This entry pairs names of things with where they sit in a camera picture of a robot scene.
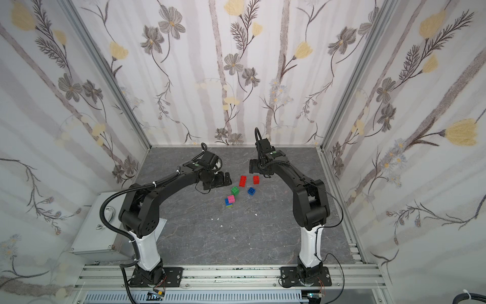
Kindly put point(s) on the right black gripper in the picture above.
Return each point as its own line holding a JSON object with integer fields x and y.
{"x": 257, "y": 165}

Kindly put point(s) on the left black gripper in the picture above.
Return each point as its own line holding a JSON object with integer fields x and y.
{"x": 219, "y": 178}

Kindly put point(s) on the long red lego brick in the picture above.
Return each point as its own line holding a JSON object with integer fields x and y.
{"x": 242, "y": 182}

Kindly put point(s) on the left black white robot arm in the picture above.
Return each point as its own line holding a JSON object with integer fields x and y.
{"x": 140, "y": 215}

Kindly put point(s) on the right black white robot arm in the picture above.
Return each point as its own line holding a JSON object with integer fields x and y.
{"x": 310, "y": 208}

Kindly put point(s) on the grey metal control box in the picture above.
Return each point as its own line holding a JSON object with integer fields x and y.
{"x": 96, "y": 242}

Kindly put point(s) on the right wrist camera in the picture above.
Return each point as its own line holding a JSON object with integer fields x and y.
{"x": 264, "y": 146}

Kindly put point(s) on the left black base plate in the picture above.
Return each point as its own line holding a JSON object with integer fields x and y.
{"x": 169, "y": 277}

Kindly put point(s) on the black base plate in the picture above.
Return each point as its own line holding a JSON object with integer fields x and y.
{"x": 169, "y": 277}
{"x": 294, "y": 276}

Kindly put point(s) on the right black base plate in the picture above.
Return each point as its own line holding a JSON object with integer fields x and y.
{"x": 294, "y": 276}

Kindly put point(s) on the aluminium mounting rail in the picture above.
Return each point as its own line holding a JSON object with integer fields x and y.
{"x": 266, "y": 277}

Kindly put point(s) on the white slotted cable duct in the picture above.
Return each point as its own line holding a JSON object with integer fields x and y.
{"x": 242, "y": 296}

